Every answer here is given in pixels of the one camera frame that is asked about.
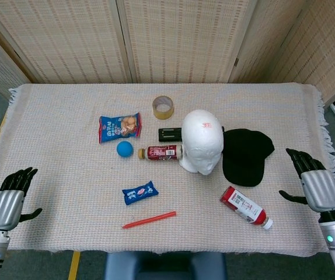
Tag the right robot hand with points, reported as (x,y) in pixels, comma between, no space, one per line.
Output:
(320,189)

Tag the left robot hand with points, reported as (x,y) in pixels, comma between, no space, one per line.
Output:
(5,208)

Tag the black baseball cap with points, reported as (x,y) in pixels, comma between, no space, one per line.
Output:
(243,157)

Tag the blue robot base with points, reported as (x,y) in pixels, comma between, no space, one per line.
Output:
(164,266)

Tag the white foam mannequin head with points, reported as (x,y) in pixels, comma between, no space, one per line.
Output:
(202,140)

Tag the beige woven tablecloth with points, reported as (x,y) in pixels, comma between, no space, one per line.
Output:
(68,175)

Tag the red white drink bottle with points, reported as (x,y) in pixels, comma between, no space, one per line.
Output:
(243,205)

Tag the blue cookie snack bag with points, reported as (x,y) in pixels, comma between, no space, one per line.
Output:
(112,131)

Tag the blue rubber ball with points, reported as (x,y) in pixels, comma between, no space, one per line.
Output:
(125,149)

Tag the blue oreo packet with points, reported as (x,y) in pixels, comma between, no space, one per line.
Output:
(139,193)

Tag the red marker pen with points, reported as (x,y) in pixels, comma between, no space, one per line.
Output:
(150,219)

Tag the black rectangular box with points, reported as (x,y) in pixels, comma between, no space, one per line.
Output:
(169,134)

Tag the red label coffee bottle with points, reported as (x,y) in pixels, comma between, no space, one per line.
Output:
(161,152)

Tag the yellow packing tape roll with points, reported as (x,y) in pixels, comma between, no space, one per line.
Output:
(163,115)

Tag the woven wooden folding screen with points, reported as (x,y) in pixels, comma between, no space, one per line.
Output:
(68,41)

